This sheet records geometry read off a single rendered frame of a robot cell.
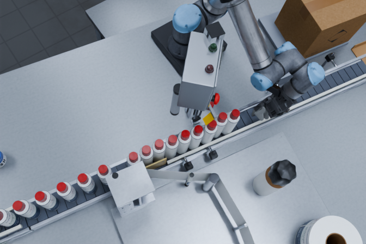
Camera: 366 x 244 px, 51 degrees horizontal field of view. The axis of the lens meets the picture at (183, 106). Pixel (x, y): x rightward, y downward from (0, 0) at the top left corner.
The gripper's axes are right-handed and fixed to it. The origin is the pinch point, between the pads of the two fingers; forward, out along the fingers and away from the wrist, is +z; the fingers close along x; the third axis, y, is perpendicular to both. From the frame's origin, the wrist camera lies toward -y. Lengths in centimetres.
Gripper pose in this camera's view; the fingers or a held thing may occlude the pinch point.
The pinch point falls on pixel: (253, 113)
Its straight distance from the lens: 166.8
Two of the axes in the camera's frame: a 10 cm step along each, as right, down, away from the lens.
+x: 7.4, -1.3, 6.6
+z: -5.2, 5.1, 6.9
